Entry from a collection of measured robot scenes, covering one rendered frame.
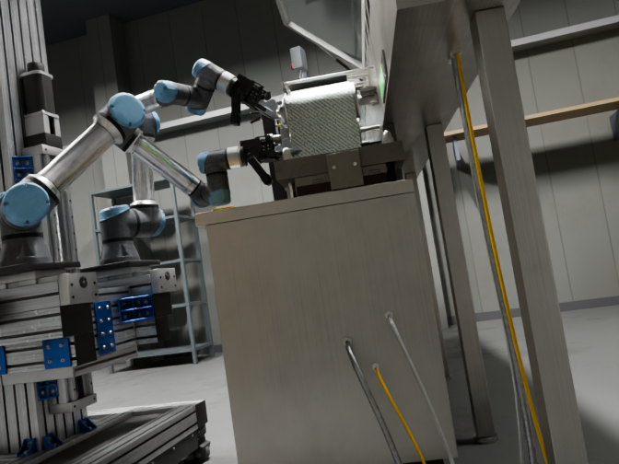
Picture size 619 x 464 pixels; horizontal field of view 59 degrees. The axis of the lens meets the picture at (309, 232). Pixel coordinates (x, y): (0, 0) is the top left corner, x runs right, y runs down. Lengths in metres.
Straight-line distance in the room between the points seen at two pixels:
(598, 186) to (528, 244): 4.52
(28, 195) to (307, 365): 0.92
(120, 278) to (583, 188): 4.39
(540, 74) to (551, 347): 4.76
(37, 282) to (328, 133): 1.03
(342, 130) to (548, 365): 1.09
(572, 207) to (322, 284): 4.19
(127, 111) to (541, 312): 1.32
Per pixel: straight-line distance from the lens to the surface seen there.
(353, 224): 1.62
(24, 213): 1.72
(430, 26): 1.25
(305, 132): 1.94
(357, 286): 1.61
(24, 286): 1.82
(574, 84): 5.80
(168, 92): 2.01
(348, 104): 1.95
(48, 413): 2.14
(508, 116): 1.18
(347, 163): 1.68
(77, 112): 7.13
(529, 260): 1.15
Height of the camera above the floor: 0.66
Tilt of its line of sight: 4 degrees up
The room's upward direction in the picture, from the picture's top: 9 degrees counter-clockwise
